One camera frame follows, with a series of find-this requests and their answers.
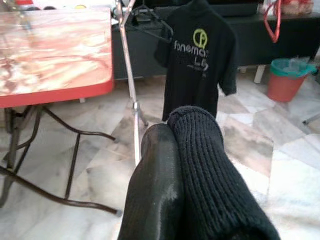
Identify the left gripper knit right finger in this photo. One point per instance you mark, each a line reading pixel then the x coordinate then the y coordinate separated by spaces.
pixel 212 187

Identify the left gripper smooth left finger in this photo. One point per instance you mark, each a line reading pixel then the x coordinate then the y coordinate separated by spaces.
pixel 155 187

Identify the thin black clothes hanger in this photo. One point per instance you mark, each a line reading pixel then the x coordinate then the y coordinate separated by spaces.
pixel 171 33

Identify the red plastic clothes hanger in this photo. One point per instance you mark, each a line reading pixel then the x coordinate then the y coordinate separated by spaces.
pixel 275 40

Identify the chrome clothes rack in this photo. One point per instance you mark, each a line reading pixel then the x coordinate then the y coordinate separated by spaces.
pixel 136 105

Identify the black printed t-shirt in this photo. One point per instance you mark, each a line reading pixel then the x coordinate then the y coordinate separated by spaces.
pixel 195 82

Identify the orange bin teal bag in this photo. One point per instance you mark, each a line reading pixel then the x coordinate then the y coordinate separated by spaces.
pixel 285 87

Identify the black TV console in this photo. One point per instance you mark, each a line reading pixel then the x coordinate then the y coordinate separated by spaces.
pixel 252 45

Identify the marble top folding table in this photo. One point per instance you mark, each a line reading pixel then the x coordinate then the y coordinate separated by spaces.
pixel 50 55

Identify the red lid jar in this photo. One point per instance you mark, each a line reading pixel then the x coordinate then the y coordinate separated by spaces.
pixel 25 2

